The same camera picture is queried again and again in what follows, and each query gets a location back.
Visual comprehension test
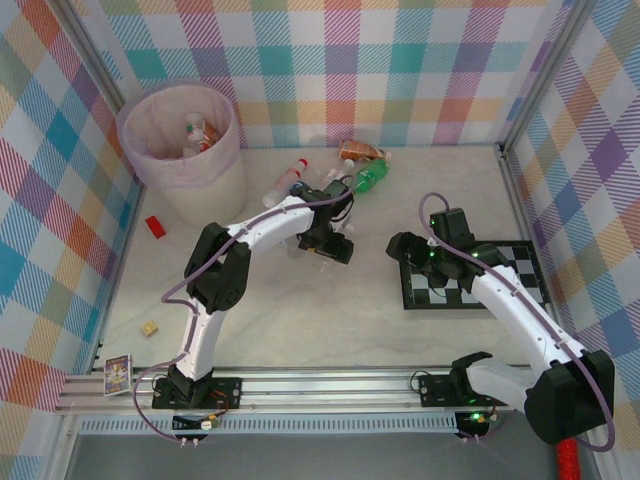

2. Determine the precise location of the aluminium frame post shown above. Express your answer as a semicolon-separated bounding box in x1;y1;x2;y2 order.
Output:
58;0;142;187
498;0;592;157

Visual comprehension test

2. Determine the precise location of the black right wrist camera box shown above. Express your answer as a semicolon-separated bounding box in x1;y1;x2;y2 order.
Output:
430;208;474;247

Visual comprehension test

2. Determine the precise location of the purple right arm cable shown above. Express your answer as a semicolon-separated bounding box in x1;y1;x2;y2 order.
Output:
418;191;616;452

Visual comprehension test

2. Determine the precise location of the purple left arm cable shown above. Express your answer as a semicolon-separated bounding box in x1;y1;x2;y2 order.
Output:
130;191;358;444

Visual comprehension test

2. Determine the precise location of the small bottle white cap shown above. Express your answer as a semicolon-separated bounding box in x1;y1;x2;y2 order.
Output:
326;158;356;185

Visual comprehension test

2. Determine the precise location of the clear bottle red cap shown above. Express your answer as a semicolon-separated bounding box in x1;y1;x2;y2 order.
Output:
261;158;308;209

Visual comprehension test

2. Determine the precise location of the purple translucent bin liner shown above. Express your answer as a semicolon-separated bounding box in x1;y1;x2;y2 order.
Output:
115;79;237;190

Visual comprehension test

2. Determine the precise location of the white slotted cable tray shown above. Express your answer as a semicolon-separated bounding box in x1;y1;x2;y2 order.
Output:
74;416;462;437

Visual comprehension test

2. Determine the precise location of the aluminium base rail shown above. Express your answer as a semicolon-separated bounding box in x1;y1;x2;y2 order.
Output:
53;366;534;416

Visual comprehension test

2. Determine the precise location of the green plastic soda bottle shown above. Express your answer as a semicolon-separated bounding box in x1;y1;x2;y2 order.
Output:
351;158;392;195

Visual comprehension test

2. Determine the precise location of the white ribbed waste bin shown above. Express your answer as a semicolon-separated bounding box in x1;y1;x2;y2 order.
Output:
115;79;249;228

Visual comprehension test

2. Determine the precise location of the clear bottle green red label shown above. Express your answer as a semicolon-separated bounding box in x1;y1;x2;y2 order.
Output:
185;113;208;143

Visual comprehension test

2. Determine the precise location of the purple yellow card box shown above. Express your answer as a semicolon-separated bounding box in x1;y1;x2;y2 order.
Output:
102;353;136;399

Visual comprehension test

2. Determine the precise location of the black white checkerboard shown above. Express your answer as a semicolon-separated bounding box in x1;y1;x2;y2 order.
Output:
398;240;552;312

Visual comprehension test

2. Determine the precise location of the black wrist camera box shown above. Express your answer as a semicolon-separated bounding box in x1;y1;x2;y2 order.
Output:
321;180;352;202
430;208;474;247

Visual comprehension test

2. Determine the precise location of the orange brown coffee bottle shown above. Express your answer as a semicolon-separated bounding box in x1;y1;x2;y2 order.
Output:
338;139;392;163

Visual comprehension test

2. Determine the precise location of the red glitter stick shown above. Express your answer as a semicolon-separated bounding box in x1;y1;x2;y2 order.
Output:
555;438;582;480

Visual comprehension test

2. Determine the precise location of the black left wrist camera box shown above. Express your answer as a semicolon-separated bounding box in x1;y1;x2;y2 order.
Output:
321;180;352;202

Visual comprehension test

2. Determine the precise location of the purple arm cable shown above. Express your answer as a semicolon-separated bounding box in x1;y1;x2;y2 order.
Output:
130;191;358;444
418;191;616;452

